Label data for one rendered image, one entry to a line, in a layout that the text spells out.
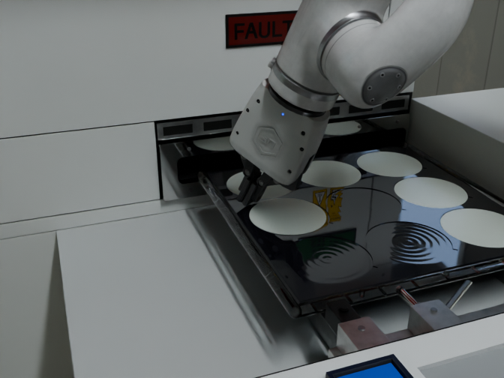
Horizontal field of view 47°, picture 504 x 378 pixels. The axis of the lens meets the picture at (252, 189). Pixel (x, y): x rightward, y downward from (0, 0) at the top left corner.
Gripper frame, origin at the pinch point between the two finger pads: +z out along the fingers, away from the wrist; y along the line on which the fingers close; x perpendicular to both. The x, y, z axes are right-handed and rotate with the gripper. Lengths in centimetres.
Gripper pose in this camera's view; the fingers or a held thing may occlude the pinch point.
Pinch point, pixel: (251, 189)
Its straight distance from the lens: 77.9
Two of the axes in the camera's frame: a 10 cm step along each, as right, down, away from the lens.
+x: 5.3, -3.7, 7.7
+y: 7.7, 5.9, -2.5
